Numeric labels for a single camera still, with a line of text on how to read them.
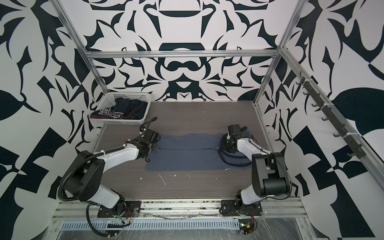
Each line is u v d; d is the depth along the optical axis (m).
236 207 0.68
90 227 0.69
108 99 1.12
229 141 0.80
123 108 1.03
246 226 0.71
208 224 0.71
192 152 0.92
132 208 0.74
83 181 0.44
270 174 0.45
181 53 0.94
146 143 0.72
